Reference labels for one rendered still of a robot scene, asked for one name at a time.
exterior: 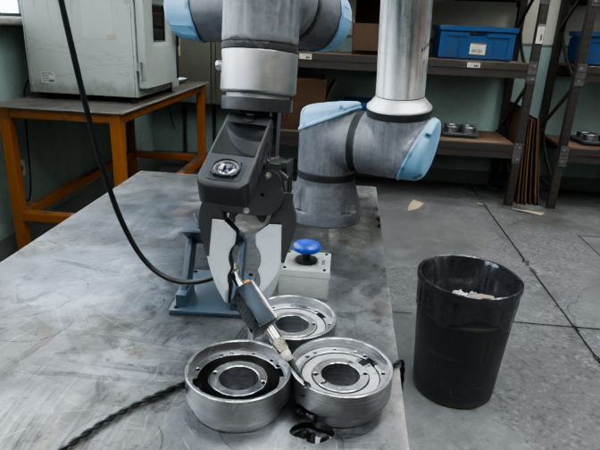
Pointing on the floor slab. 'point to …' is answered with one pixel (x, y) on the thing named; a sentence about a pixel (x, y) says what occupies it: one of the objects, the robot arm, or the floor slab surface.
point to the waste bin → (462, 328)
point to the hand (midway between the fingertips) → (244, 294)
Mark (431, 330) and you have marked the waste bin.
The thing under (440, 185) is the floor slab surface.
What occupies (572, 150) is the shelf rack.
